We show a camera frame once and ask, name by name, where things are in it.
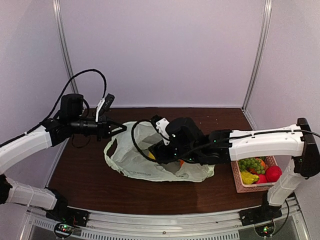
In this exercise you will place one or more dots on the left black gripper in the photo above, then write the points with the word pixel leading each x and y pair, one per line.
pixel 103 128

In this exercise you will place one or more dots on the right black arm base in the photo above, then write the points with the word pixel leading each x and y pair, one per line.
pixel 261 214

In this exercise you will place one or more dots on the light green plastic bag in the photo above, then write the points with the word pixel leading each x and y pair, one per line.
pixel 121 155

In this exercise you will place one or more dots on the curved aluminium rail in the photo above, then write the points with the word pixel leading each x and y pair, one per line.
pixel 224 225

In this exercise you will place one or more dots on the green grapes toy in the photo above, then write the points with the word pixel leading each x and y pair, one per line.
pixel 251 165

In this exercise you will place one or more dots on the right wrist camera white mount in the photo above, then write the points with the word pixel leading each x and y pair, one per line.
pixel 160 123

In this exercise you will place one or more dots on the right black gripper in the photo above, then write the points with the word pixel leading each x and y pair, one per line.
pixel 158 151

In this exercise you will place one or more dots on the left aluminium frame post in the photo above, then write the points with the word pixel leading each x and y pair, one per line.
pixel 62 37

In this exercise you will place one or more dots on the red plush fruit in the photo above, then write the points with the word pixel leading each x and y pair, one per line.
pixel 273 173

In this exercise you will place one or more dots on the pink plastic basket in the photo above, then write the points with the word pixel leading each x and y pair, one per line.
pixel 261 184

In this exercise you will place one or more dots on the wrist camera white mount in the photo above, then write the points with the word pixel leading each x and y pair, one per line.
pixel 104 106
pixel 160 123

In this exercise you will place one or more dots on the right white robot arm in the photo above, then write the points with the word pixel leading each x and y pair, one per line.
pixel 183 140

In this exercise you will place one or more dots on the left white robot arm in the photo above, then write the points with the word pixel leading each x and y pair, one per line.
pixel 67 122

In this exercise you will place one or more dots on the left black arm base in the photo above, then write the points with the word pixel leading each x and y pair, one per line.
pixel 68 219

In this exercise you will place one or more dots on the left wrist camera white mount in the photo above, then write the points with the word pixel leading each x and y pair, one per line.
pixel 104 106

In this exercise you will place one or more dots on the yellow banana toy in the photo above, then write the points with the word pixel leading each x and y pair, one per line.
pixel 248 178

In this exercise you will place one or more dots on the yellow lemon toy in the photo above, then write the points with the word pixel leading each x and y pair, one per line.
pixel 151 156

